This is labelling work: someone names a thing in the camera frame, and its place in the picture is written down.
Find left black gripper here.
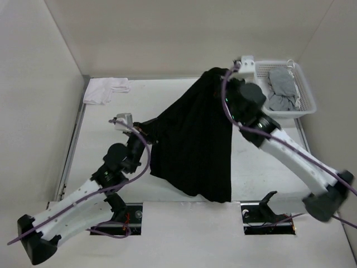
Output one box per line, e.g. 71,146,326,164
128,117,160,172

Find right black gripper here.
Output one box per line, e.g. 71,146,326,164
213,67,245,119

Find black tank top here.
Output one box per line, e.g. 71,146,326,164
134,67,232,203

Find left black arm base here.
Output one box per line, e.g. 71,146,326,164
88,203,143,239

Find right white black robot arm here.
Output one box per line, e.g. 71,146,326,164
220,74,356,222

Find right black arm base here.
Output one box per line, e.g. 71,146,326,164
240,191,296,235

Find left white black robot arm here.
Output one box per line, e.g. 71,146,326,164
17,127,152,265

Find grey tank top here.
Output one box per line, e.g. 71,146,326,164
266,66,301,112

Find folded white tank top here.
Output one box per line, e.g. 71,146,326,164
83,78,131,105

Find white plastic basket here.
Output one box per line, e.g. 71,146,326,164
255,60,317,119

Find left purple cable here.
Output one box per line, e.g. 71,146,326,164
7,118,153,246

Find purple cable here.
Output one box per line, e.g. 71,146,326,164
7,118,153,246
220,61,357,229

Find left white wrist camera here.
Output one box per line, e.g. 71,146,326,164
114,113,133,132

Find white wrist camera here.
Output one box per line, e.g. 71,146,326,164
114,113,133,132
232,55,256,82

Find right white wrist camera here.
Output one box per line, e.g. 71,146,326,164
232,55,256,82

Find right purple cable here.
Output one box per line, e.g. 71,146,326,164
220,61,357,229

